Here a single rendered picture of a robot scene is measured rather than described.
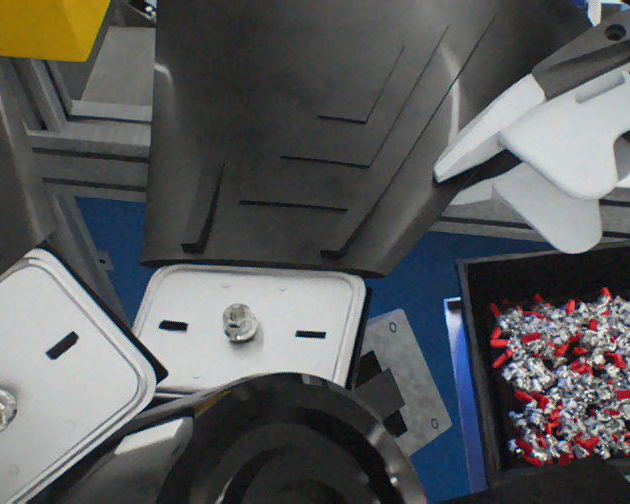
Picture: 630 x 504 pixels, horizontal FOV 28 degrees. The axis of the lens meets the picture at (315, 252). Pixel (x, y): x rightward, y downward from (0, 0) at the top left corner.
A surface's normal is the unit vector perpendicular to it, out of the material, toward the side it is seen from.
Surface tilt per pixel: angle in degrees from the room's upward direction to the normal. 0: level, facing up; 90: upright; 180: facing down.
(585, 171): 6
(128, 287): 90
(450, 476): 90
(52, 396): 48
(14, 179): 42
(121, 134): 0
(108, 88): 0
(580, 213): 10
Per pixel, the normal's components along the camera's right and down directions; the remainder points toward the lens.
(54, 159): -0.19, 0.82
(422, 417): 0.68, -0.29
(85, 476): -0.67, -0.62
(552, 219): -0.02, -0.44
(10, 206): 0.15, 0.08
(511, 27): 0.22, -0.65
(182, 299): -0.18, -0.65
